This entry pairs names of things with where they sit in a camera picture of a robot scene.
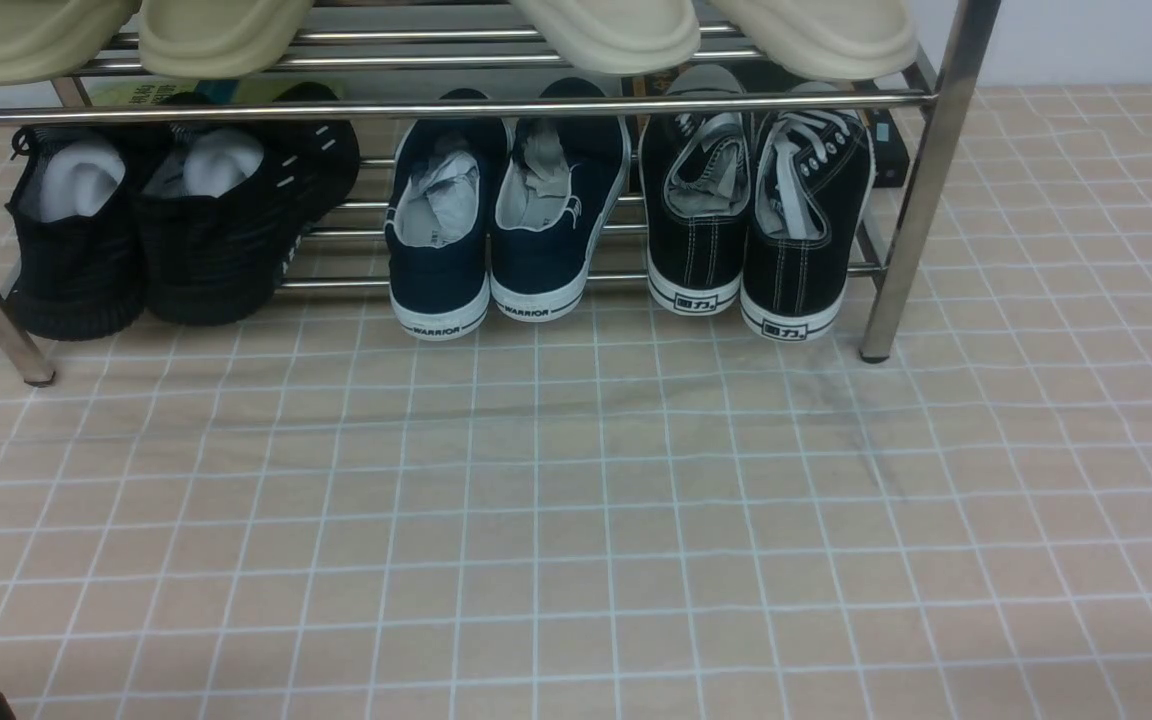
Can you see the black canvas sneaker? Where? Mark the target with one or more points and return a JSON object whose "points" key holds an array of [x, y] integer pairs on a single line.
{"points": [[812, 176], [696, 174]]}

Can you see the stainless steel shoe rack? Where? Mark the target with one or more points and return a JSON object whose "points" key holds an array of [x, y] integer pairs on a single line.
{"points": [[944, 103]]}

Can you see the navy canvas shoe right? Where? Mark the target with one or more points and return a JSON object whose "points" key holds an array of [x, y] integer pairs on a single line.
{"points": [[563, 180]]}

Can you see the navy canvas shoe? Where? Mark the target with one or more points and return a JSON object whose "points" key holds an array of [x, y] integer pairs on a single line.
{"points": [[563, 180], [445, 182]]}

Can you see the navy canvas shoe left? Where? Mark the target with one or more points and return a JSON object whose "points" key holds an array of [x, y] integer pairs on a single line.
{"points": [[445, 182]]}

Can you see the cream slipper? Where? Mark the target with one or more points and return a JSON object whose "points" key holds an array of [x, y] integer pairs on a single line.
{"points": [[617, 38], [829, 40]]}

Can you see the black knit sneaker right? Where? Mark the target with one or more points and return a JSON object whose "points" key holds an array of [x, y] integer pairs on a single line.
{"points": [[225, 211]]}

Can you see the black knit sneaker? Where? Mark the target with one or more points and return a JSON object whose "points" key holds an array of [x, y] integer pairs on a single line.
{"points": [[225, 211], [82, 270]]}

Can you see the cream slipper far right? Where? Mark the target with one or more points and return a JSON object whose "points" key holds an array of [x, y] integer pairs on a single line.
{"points": [[829, 40]]}

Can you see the beige slipper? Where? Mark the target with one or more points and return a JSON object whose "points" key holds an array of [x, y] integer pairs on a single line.
{"points": [[42, 40], [216, 39]]}

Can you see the black knit sneaker left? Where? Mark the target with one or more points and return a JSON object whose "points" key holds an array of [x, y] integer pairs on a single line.
{"points": [[82, 270]]}

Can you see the beige slipper far left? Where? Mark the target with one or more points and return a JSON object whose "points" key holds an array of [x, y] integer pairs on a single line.
{"points": [[42, 40]]}

